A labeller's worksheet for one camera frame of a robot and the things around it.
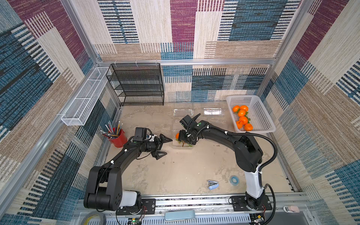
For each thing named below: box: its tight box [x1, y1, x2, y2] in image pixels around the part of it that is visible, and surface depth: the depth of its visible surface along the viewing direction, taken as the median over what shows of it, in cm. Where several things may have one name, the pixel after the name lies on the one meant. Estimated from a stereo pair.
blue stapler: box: [207, 180, 220, 190], surface depth 81 cm
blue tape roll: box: [229, 175, 240, 187], surface depth 83 cm
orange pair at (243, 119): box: [237, 108, 251, 126], surface depth 107 cm
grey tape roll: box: [80, 210, 107, 225], surface depth 71 cm
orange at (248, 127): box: [244, 123, 254, 132], surface depth 102 cm
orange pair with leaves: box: [232, 105, 249, 114], surface depth 111 cm
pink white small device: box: [283, 205, 300, 213], surface depth 71 cm
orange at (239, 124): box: [236, 120, 243, 129], surface depth 103 cm
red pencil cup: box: [108, 127, 128, 148], surface depth 93 cm
